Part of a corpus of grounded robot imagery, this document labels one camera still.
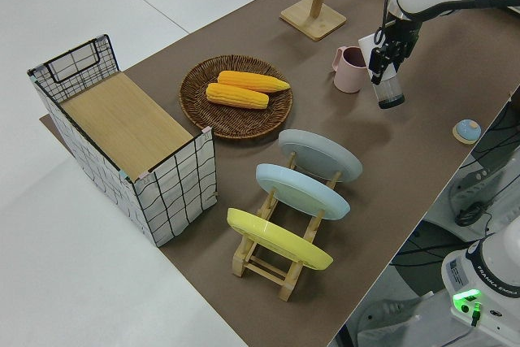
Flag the black cable bundle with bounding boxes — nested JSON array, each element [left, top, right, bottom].
[[454, 202, 488, 228]]

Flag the grey plate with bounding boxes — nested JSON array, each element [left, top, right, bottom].
[[278, 128, 363, 184]]

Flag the pink cup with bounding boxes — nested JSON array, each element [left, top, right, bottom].
[[331, 45, 374, 93]]

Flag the wooden plate rack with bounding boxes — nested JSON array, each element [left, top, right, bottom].
[[231, 150, 343, 302]]

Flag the brown table mat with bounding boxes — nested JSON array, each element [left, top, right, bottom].
[[39, 0, 520, 347]]

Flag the wooden basket lid board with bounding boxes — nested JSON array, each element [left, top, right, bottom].
[[59, 72, 194, 173]]

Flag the yellow corn cob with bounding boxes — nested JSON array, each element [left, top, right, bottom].
[[217, 70, 292, 94], [206, 82, 270, 111]]

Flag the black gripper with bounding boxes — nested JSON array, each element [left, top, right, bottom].
[[367, 17, 424, 86]]

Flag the brown wicker basket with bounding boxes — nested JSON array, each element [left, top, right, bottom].
[[179, 54, 294, 141]]

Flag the black wire storage basket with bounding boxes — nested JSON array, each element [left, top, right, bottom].
[[27, 33, 219, 249]]

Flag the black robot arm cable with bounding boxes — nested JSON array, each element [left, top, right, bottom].
[[375, 0, 407, 46]]

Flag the yellow plate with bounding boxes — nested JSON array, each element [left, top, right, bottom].
[[226, 207, 335, 271]]

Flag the light blue plate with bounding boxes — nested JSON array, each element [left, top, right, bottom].
[[254, 163, 351, 221]]

